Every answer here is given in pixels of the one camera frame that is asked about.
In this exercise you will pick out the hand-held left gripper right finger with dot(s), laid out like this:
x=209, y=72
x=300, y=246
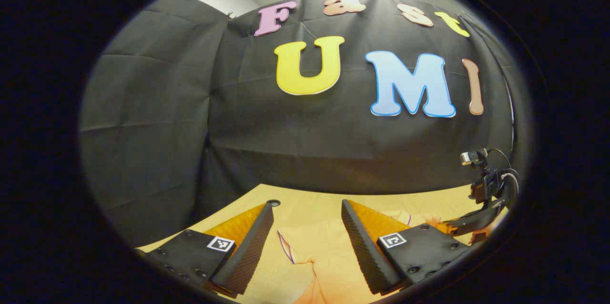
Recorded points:
x=364, y=251

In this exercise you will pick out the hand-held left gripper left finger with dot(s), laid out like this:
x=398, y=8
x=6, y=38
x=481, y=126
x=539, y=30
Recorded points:
x=250, y=251

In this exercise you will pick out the orange T-shirt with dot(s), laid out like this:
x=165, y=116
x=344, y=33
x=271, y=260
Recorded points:
x=329, y=256

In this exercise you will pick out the black backdrop cloth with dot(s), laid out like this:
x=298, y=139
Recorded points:
x=286, y=151

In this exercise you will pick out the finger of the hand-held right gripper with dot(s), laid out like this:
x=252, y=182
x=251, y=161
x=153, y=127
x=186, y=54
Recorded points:
x=476, y=220

